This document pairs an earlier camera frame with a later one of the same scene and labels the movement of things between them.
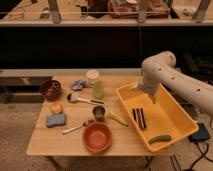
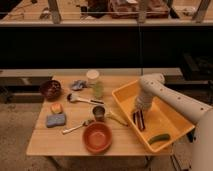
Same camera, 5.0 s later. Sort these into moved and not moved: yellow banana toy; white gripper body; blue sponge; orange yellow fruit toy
Moved: white gripper body
Not moved: orange yellow fruit toy; blue sponge; yellow banana toy
